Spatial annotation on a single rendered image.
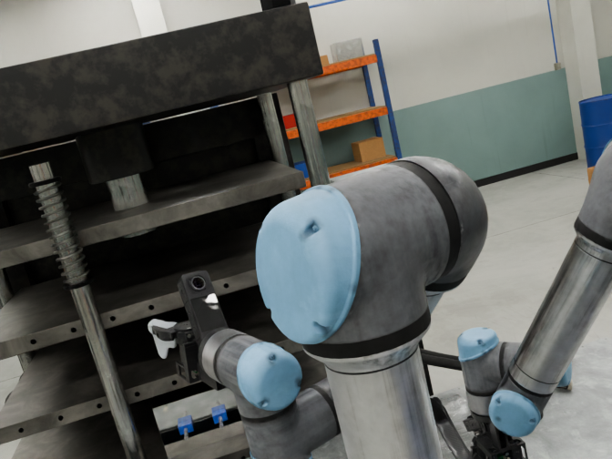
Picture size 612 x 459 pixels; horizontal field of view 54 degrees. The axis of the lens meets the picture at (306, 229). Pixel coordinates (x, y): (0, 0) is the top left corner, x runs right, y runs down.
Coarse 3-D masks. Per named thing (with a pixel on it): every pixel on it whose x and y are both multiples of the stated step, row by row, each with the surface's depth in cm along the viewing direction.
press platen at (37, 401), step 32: (256, 288) 255; (160, 320) 243; (256, 320) 216; (64, 352) 232; (128, 352) 215; (32, 384) 206; (64, 384) 200; (96, 384) 193; (128, 384) 187; (160, 384) 186; (0, 416) 186; (32, 416) 181; (64, 416) 181
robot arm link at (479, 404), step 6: (468, 396) 115; (474, 396) 113; (480, 396) 120; (486, 396) 119; (468, 402) 116; (474, 402) 114; (480, 402) 113; (486, 402) 112; (474, 408) 114; (480, 408) 113; (486, 408) 113; (480, 414) 114; (486, 414) 113
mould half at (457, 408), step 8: (448, 400) 156; (456, 400) 154; (464, 400) 153; (448, 408) 152; (456, 408) 151; (464, 408) 151; (456, 416) 149; (464, 416) 149; (456, 424) 147; (464, 432) 146; (472, 432) 146; (440, 440) 145; (464, 440) 144; (448, 448) 143; (448, 456) 141
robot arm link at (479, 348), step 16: (464, 336) 113; (480, 336) 112; (496, 336) 112; (464, 352) 112; (480, 352) 110; (496, 352) 110; (464, 368) 113; (480, 368) 111; (496, 368) 109; (464, 384) 116; (480, 384) 112; (496, 384) 112
